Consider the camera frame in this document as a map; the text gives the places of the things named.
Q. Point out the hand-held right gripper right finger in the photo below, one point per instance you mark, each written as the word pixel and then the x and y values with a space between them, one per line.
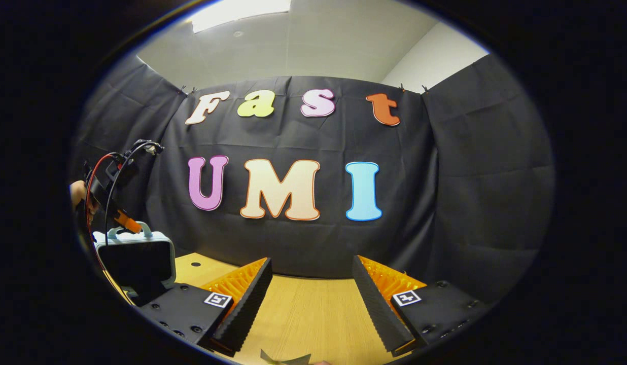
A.
pixel 377 309

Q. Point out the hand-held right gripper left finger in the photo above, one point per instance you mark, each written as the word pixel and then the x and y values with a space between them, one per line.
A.
pixel 245 309

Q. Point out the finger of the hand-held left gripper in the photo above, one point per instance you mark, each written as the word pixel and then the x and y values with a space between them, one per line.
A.
pixel 128 222

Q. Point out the light blue small suitcase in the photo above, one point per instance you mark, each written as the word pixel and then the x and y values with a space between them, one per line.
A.
pixel 141 263

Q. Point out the black backdrop cloth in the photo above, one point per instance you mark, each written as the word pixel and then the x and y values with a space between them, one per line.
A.
pixel 445 203

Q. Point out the ceiling light panel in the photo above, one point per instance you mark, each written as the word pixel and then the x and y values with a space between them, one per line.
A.
pixel 242 12

